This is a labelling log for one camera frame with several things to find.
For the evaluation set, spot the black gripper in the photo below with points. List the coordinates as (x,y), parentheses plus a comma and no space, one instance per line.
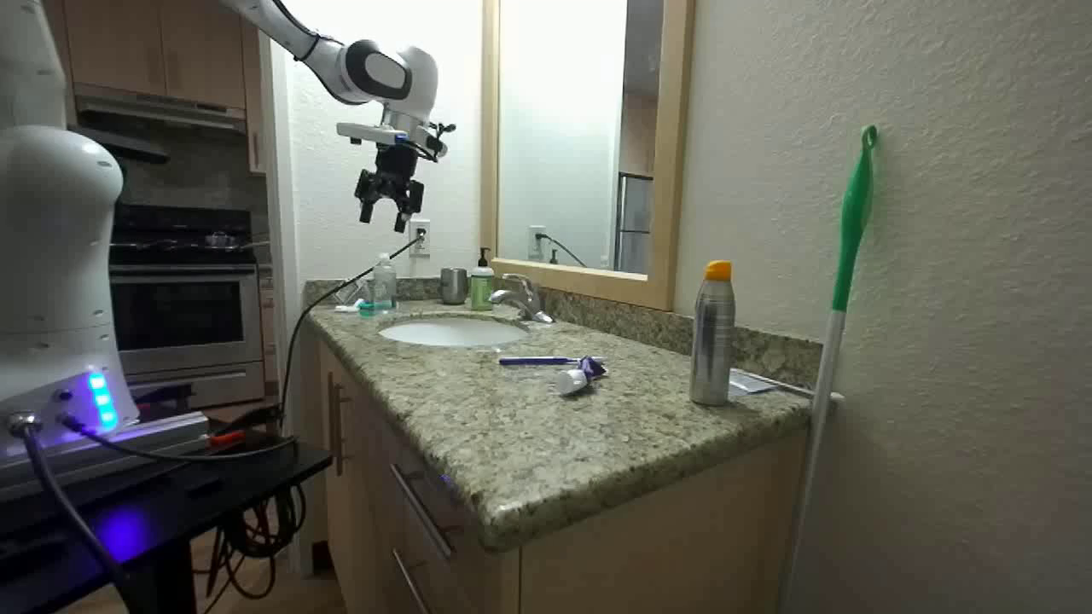
(394,171)

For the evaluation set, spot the purple toothpaste tube white cap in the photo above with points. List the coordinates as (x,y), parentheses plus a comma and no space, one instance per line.
(582,376)

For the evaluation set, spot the green toothpaste tube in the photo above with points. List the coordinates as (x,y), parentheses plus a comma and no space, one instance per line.
(367,309)

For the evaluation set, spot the stainless steel cup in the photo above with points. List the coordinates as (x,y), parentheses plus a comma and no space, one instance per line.
(450,289)

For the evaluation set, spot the green soap pump bottle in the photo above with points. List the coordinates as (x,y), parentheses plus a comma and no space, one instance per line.
(481,289)

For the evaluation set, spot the white oval sink basin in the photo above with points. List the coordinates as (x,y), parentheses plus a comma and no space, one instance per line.
(450,333)

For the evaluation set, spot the chrome sink faucet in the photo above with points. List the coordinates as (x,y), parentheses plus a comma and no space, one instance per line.
(522,300)

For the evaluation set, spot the stainless steel oven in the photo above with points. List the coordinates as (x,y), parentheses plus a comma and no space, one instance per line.
(182,311)

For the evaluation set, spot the range hood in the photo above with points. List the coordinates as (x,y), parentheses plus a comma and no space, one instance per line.
(159,124)

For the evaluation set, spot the wooden upper kitchen cabinet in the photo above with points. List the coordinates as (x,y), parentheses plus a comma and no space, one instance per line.
(159,45)

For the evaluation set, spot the silver spray can orange cap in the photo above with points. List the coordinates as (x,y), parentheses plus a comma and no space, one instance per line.
(712,342)

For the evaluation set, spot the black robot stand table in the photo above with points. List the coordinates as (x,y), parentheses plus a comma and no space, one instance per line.
(136,522)

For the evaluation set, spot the white paper packet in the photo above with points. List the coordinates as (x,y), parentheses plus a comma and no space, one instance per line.
(753,384)

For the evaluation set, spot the light wood vanity cabinet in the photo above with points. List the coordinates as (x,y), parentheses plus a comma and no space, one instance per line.
(669,547)

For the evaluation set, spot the white wall outlet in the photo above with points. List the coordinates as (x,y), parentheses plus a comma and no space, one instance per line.
(422,240)

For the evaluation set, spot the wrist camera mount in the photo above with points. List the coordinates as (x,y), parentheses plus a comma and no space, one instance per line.
(394,133)

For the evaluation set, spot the wooden framed wall mirror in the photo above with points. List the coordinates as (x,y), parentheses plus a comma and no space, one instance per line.
(672,149)

